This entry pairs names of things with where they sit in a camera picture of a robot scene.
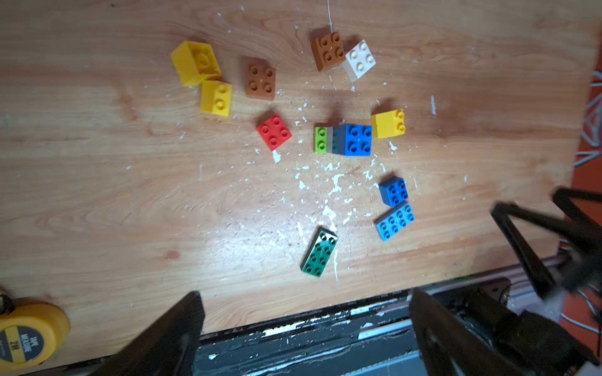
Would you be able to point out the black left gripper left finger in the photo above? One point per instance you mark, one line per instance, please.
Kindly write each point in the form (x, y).
(167, 347)

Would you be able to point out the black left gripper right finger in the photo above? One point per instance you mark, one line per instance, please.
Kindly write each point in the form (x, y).
(446, 345)

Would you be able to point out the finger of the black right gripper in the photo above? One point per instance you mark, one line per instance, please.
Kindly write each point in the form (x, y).
(563, 198)
(541, 279)

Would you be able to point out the dark blue lego brick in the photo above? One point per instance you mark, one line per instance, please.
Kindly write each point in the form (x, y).
(393, 191)

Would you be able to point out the yellow lego brick small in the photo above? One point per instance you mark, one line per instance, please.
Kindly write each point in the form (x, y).
(388, 124)

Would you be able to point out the dark green lego plate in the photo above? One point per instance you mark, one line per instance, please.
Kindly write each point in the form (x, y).
(320, 250)

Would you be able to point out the lilac lego brick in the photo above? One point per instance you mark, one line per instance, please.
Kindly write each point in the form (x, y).
(330, 139)

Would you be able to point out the lime green lego brick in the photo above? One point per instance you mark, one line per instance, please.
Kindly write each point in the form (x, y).
(321, 140)

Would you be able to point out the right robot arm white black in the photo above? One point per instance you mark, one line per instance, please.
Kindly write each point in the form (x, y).
(535, 344)

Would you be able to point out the light blue lego plate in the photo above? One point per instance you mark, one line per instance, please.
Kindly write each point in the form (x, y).
(394, 221)

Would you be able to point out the white lego brick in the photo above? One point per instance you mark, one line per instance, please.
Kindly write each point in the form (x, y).
(358, 61)

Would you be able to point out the brown lego brick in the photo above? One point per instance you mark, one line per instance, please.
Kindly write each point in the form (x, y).
(260, 83)
(328, 51)

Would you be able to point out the red lego brick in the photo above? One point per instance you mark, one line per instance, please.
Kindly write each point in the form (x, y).
(274, 132)

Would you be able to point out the yellow lego brick front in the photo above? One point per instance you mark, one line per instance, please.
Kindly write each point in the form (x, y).
(216, 98)

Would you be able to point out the yellow lego brick rear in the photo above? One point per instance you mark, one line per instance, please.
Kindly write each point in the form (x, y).
(195, 62)

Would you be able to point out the tape roll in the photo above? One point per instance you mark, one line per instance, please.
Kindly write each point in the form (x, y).
(30, 334)

